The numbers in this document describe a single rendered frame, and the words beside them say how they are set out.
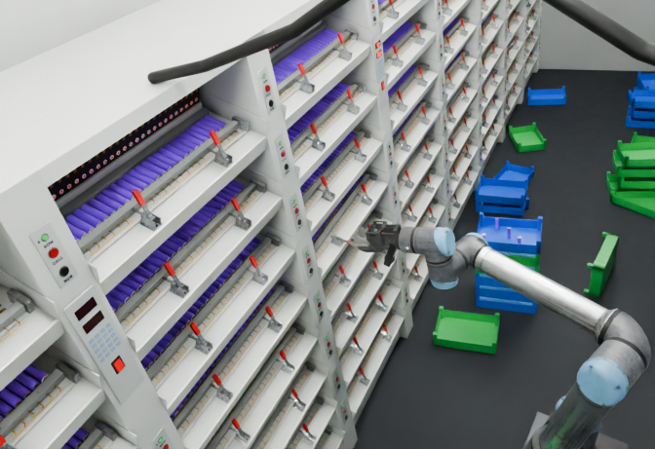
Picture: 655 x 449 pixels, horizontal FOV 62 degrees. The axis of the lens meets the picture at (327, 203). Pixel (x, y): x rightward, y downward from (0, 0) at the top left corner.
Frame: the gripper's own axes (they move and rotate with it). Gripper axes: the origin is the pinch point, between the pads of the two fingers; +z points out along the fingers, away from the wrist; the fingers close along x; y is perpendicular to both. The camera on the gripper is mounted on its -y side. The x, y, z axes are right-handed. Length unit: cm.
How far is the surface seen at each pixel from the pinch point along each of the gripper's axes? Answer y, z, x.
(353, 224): -1.0, 6.4, -12.1
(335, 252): -1.4, 5.6, 4.6
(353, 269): -20.1, 10.7, -8.1
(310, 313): -9.5, 6.6, 27.4
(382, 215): -18.1, 12.0, -42.3
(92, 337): 49, -4, 94
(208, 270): 38, -1, 61
